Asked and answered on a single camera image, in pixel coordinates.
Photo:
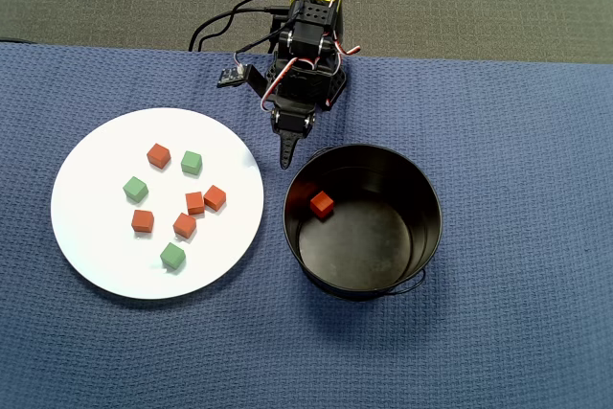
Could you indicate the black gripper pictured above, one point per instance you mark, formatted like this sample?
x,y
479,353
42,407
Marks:
x,y
292,122

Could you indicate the red cube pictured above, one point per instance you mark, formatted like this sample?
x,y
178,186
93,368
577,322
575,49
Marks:
x,y
195,202
185,225
215,197
158,155
321,204
143,220

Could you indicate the white round plate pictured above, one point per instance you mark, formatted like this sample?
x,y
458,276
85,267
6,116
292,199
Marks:
x,y
96,236

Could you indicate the green cube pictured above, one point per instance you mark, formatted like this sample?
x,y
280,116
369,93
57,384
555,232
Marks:
x,y
191,162
173,256
135,189

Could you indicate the black metal bucket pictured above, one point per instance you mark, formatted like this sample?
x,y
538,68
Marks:
x,y
354,246

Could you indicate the blue woven table cloth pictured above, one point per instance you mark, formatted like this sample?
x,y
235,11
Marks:
x,y
479,332

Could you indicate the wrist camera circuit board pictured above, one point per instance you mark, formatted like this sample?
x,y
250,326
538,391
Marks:
x,y
233,76

